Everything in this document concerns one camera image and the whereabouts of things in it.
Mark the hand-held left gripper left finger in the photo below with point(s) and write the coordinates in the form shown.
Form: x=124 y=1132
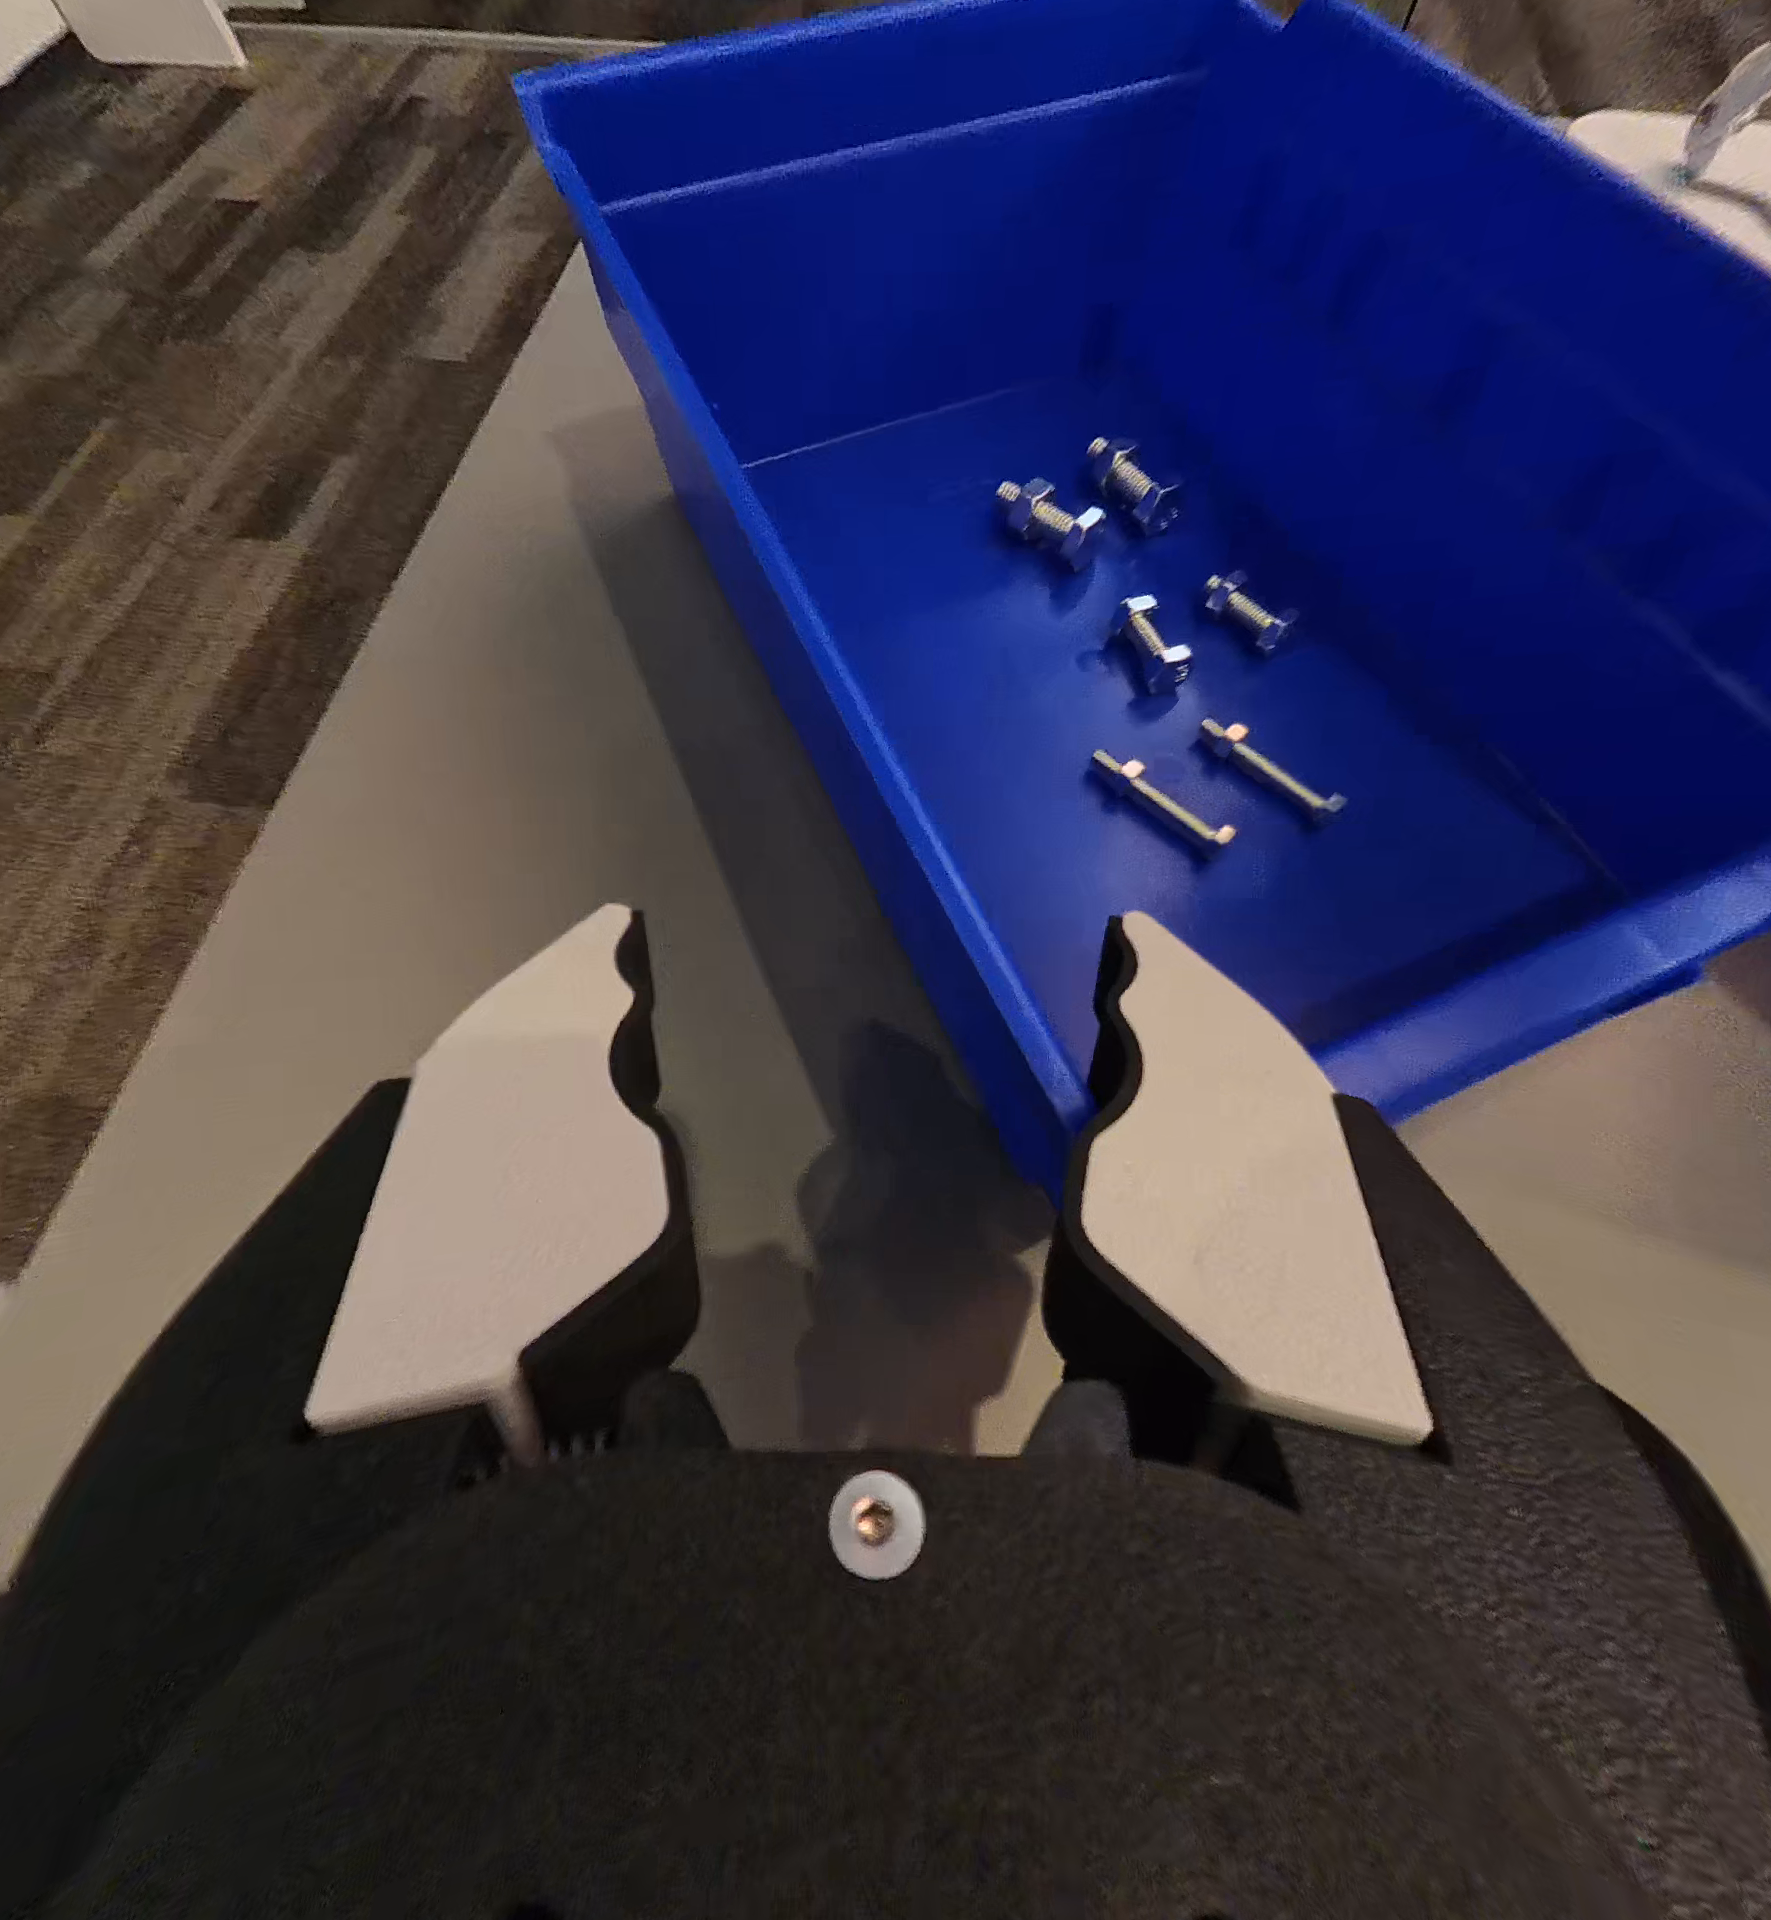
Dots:
x=511 y=1187

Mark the medium bolt with nut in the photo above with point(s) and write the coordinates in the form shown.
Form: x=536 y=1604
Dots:
x=1156 y=646
x=1249 y=608

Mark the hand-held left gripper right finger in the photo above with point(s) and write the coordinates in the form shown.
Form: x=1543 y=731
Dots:
x=1232 y=1201

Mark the instruction sheet on wooden stand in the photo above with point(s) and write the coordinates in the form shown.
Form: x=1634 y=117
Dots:
x=1769 y=180

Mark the blue plastic bin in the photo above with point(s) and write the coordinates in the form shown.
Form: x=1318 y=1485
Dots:
x=977 y=781

